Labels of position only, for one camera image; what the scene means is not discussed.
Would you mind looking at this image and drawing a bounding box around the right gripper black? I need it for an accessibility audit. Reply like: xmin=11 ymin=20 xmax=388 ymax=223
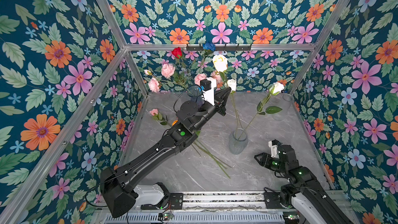
xmin=253 ymin=152 xmax=287 ymax=175

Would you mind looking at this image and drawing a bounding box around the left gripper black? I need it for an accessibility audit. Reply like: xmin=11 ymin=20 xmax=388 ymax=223
xmin=192 ymin=82 xmax=232 ymax=130

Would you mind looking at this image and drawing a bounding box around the purple blue glass vase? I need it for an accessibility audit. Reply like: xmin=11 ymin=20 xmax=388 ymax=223
xmin=187 ymin=85 xmax=204 ymax=107

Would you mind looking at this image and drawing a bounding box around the clear ribbed glass vase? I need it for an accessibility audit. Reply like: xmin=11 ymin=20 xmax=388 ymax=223
xmin=229 ymin=129 xmax=249 ymax=155

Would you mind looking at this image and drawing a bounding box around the white rose stem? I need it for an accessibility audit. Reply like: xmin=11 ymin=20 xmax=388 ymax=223
xmin=227 ymin=79 xmax=241 ymax=135

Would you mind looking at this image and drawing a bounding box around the cream peach rose stem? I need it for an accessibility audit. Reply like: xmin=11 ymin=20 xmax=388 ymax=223
xmin=212 ymin=54 xmax=241 ymax=138

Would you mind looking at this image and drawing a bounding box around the white rose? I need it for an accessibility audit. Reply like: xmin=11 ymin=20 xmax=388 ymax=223
xmin=243 ymin=82 xmax=285 ymax=132

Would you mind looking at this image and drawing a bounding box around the blue rose stem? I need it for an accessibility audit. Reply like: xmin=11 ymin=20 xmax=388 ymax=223
xmin=198 ymin=43 xmax=215 ymax=74

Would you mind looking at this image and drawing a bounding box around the pink carnation spray stem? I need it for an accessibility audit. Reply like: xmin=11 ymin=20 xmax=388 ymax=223
xmin=144 ymin=63 xmax=190 ymax=93

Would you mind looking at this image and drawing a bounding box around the red rose stem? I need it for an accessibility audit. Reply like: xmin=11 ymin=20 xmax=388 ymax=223
xmin=171 ymin=47 xmax=193 ymax=92
xmin=192 ymin=131 xmax=232 ymax=179

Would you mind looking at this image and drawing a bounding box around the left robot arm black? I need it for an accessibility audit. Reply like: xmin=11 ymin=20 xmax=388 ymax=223
xmin=99 ymin=87 xmax=232 ymax=218

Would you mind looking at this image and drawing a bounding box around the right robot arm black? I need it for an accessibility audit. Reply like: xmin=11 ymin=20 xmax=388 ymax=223
xmin=254 ymin=140 xmax=352 ymax=224

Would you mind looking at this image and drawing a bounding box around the clear glass vase far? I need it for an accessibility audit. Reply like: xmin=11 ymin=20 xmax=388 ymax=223
xmin=272 ymin=93 xmax=293 ymax=121

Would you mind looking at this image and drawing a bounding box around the red rose stem lying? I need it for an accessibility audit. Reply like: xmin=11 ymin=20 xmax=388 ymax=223
xmin=192 ymin=131 xmax=232 ymax=179

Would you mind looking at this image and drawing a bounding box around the pink rosebud stem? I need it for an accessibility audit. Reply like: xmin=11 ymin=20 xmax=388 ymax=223
xmin=149 ymin=108 xmax=170 ymax=125

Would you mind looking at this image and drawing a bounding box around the aluminium back crossbar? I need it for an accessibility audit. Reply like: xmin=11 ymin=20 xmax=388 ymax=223
xmin=124 ymin=44 xmax=315 ymax=52

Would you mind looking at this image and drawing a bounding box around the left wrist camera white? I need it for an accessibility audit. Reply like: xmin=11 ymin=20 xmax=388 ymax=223
xmin=200 ymin=77 xmax=217 ymax=106

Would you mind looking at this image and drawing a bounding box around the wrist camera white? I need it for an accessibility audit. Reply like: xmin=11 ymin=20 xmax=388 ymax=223
xmin=200 ymin=77 xmax=217 ymax=106
xmin=268 ymin=140 xmax=280 ymax=158

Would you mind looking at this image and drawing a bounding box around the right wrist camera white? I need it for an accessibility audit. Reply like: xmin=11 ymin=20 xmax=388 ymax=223
xmin=268 ymin=140 xmax=280 ymax=158

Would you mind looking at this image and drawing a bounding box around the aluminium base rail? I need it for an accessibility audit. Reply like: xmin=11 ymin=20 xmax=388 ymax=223
xmin=91 ymin=190 xmax=300 ymax=224

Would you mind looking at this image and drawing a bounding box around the aluminium frame post left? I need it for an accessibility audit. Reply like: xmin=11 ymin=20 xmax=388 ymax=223
xmin=96 ymin=0 xmax=148 ymax=98

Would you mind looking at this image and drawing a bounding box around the aluminium frame post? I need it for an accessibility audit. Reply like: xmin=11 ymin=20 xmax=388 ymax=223
xmin=288 ymin=0 xmax=351 ymax=95
xmin=96 ymin=0 xmax=148 ymax=98

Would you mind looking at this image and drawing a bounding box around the aluminium frame post right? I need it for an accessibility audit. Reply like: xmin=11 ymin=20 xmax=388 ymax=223
xmin=288 ymin=0 xmax=351 ymax=95

